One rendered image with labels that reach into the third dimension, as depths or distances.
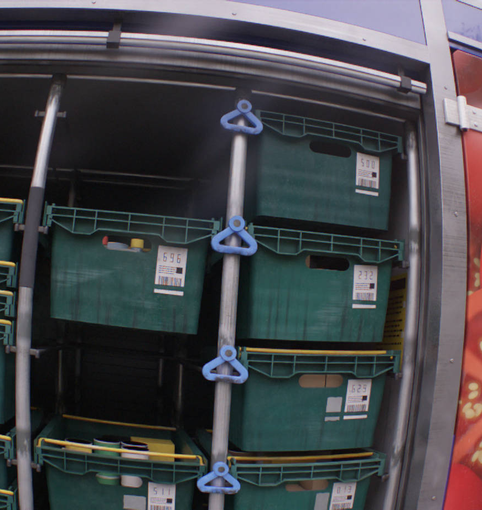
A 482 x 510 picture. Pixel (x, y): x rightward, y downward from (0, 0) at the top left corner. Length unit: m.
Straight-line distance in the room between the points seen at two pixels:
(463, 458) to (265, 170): 0.86
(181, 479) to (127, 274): 0.48
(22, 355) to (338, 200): 0.82
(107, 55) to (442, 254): 0.88
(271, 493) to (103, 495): 0.40
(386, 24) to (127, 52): 0.65
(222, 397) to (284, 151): 0.58
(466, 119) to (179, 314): 0.83
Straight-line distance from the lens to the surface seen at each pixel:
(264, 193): 1.37
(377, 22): 1.48
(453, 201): 1.38
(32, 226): 1.29
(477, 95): 1.54
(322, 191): 1.41
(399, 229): 1.61
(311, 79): 1.39
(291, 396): 1.35
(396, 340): 1.56
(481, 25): 1.71
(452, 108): 1.45
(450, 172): 1.39
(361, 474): 1.45
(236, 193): 1.32
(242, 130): 1.35
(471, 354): 1.36
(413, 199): 1.47
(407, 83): 1.44
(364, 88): 1.44
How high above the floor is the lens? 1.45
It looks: 10 degrees up
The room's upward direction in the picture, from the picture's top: 4 degrees clockwise
